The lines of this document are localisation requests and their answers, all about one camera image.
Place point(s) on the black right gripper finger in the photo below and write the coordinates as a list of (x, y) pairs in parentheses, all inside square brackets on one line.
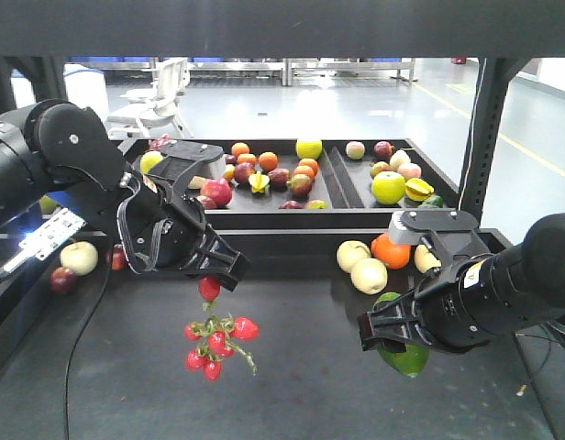
[(391, 325)]

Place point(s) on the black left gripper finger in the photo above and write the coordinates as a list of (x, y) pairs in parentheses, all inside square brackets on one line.
[(214, 257)]

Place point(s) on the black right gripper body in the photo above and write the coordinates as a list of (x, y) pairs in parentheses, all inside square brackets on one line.
[(445, 324)]

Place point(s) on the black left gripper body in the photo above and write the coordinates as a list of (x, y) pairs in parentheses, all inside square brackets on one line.
[(92, 178)]

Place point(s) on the green avocado front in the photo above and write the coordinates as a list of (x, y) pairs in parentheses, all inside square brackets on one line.
[(409, 363)]

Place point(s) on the red cherry tomato bunch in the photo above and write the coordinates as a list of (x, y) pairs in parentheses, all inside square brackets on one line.
[(217, 338)]

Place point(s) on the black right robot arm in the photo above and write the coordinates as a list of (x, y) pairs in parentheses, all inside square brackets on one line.
[(473, 302)]

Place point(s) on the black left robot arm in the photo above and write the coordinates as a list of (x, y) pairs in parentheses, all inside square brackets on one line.
[(12, 174)]

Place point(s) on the orange fruit near tray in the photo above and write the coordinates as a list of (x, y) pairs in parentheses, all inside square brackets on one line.
[(394, 256)]

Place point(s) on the yellow star fruit centre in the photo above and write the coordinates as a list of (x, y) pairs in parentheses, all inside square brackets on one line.
[(259, 183)]

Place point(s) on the yellow star fruit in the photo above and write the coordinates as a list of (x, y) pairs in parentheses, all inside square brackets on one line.
[(418, 190), (259, 183)]

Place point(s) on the yellow star fruit right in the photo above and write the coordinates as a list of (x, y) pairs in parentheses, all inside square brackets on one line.
[(418, 190)]

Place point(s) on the black wood fruit display stand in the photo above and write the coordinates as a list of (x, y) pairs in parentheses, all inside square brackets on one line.
[(107, 363)]

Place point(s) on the dark red apple left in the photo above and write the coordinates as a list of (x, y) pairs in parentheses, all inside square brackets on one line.
[(116, 258)]

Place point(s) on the pale yellow pear front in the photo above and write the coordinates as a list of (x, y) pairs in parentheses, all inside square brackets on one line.
[(369, 276)]

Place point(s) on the pale yellow pear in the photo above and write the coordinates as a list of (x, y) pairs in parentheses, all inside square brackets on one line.
[(424, 260), (369, 276), (351, 252)]

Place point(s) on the pale yellow pear right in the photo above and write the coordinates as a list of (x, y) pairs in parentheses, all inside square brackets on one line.
[(424, 260)]

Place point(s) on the big red apple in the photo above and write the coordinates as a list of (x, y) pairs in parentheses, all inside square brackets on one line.
[(218, 190)]

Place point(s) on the yellow green pomelo left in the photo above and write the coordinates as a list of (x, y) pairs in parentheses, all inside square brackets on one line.
[(149, 160)]

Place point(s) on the yellow green pomelo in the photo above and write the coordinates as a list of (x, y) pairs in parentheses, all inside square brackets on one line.
[(149, 160), (308, 148)]

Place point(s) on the pale apple near left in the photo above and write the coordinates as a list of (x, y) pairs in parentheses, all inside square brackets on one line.
[(80, 257)]

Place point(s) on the pale yellow pear left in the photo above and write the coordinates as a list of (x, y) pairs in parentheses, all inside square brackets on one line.
[(351, 252)]

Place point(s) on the dark red apple corner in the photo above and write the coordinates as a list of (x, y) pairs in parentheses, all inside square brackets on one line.
[(63, 281)]

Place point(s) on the white office chair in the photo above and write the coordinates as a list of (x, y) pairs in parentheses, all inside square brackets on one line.
[(159, 107)]

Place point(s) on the large green apple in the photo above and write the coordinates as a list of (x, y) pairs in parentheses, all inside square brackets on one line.
[(388, 187)]

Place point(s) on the yellow green pomelo rear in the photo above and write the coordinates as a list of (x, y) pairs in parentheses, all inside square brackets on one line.
[(308, 148)]

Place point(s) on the white chest freezer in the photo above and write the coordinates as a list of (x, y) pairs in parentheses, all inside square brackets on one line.
[(86, 87)]

